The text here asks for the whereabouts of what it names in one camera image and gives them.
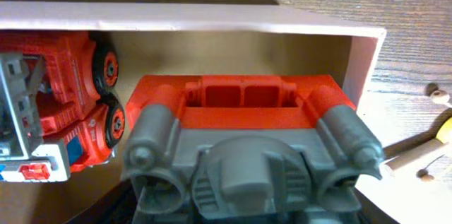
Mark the red toy tank vehicle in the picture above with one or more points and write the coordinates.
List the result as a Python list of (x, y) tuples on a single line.
[(246, 149)]

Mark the red toy fire truck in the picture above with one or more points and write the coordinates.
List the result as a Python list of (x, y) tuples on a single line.
[(59, 113)]

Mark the pink cardboard box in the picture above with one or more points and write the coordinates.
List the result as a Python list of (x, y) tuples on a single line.
[(240, 40)]

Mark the yellow wooden rattle drum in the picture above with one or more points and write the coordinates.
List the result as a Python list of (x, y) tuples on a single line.
[(415, 157)]

